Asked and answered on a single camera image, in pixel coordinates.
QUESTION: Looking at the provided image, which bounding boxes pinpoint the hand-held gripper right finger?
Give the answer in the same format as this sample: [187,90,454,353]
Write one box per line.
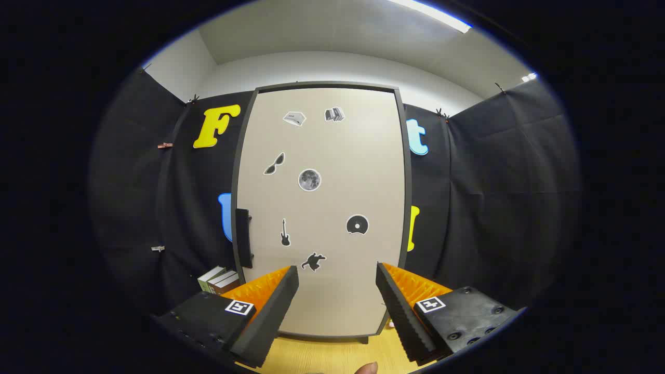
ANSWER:
[375,262,523,364]

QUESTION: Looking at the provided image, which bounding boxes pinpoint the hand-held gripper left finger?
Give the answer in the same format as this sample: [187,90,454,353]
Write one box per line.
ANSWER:
[153,265,300,369]

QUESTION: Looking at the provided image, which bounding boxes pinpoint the black door handle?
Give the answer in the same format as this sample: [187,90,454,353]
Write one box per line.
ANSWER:
[235,209,254,269]

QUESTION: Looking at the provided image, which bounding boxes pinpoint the green book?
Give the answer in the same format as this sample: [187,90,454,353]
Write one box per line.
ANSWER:
[197,266,228,292]

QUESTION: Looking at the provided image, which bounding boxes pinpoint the grey cabinet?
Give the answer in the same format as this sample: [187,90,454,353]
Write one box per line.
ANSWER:
[230,81,414,345]

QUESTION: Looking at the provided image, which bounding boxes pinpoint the black backdrop cloth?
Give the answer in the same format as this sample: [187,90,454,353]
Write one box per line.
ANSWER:
[88,68,580,323]

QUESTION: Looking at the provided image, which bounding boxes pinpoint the ceiling light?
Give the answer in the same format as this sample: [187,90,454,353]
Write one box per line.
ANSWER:
[387,0,473,34]

